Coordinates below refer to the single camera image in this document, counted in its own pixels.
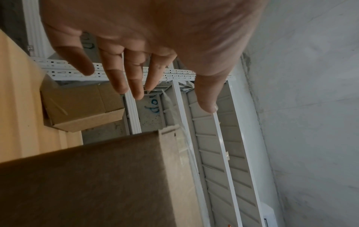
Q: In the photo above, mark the person's left hand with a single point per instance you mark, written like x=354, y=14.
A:
x=168, y=26

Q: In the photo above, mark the brown cardboard box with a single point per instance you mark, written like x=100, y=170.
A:
x=81, y=106
x=98, y=181

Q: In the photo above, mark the white metal shelving unit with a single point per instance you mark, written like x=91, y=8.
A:
x=182, y=74

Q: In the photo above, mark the white rectangular fixture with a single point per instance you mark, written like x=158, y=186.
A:
x=267, y=215

